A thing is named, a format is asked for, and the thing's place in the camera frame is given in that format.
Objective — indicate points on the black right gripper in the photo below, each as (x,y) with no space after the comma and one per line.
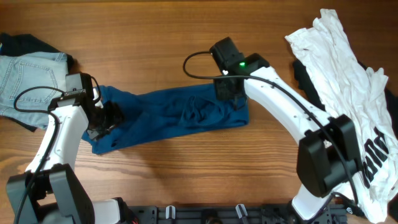
(220,94)

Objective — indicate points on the folded black garment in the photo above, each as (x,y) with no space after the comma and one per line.
(18,45)

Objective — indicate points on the dark blue t-shirt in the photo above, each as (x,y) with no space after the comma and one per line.
(167,114)

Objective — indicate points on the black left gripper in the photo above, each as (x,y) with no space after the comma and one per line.
(116,117)

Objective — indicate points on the white printed t-shirt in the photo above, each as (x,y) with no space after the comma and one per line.
(346,87)

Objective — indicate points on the folded light blue jeans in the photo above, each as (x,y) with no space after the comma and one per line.
(31,87)

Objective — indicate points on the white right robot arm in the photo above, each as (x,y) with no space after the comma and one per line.
(328,151)

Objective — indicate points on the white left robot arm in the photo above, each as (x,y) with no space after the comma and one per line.
(49,191)

